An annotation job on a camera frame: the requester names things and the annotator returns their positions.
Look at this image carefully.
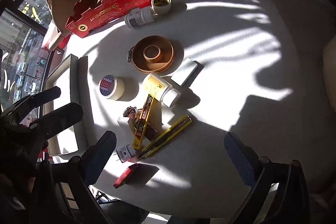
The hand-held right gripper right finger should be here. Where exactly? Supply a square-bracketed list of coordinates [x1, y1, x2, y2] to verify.
[224, 132, 311, 224]

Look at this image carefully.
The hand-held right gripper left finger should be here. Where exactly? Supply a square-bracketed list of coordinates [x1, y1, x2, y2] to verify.
[31, 130, 117, 224]

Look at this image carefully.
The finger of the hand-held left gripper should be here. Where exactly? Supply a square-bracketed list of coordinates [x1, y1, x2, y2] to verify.
[20, 102, 84, 139]
[3, 86, 61, 119]

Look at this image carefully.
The white tray box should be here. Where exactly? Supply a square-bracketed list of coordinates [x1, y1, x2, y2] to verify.
[43, 53, 90, 157]

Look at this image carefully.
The red lighter box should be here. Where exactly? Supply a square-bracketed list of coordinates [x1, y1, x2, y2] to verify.
[113, 163, 141, 189]

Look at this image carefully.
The small white block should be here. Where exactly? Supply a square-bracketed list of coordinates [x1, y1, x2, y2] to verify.
[117, 116, 137, 133]

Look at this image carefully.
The large metal hose clamp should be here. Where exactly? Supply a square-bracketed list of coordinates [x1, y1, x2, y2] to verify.
[123, 106, 144, 125]

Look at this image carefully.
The masking tape roll red-blue label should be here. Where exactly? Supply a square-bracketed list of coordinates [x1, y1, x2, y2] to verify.
[99, 74, 125, 101]

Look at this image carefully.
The white bottle with yellow label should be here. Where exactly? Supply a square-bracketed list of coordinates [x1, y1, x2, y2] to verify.
[142, 73, 181, 107]

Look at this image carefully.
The white rectangular block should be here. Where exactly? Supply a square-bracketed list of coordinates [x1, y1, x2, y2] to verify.
[171, 57, 201, 87]

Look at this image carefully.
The white plug adapter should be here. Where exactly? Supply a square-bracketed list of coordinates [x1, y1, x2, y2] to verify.
[115, 144, 137, 163]

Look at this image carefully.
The small red-brown box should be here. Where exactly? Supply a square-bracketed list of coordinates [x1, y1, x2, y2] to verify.
[142, 125, 158, 141]

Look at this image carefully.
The yellow black utility knife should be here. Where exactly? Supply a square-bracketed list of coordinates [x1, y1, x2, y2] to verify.
[138, 115, 193, 160]

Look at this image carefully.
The round wooden dish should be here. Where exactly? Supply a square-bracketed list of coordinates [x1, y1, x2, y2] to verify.
[131, 35, 175, 74]

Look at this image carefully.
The white bottle with grey label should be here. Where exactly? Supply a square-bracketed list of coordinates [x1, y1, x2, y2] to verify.
[124, 7, 156, 29]

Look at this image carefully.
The tape roll with yellow-black core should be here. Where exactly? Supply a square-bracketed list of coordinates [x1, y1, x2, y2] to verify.
[152, 0, 173, 15]

